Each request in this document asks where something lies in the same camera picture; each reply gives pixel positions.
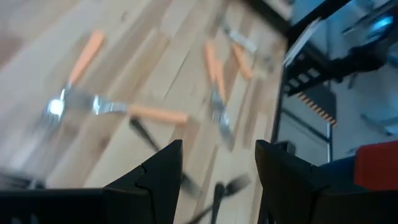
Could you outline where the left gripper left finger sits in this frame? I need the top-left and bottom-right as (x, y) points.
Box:
(0, 139), (183, 224)

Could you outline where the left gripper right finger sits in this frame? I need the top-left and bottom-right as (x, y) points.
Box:
(255, 139), (398, 224)

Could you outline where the orange handled metal fork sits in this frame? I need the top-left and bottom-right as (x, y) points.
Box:
(62, 88), (190, 128)
(231, 41), (255, 81)
(213, 58), (236, 152)
(39, 29), (107, 127)
(203, 39), (229, 131)

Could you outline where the white handled metal fork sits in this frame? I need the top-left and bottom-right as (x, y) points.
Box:
(221, 24), (278, 74)

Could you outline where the black metal fork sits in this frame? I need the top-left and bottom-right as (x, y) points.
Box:
(183, 173), (252, 224)
(210, 182), (227, 224)
(128, 116), (203, 200)

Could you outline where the red object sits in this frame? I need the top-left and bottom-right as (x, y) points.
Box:
(353, 140), (398, 191)

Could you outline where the black labelled control box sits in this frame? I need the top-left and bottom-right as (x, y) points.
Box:
(284, 60), (338, 96)

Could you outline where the silver metal bracket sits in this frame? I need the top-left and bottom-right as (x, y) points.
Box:
(283, 17), (322, 65)

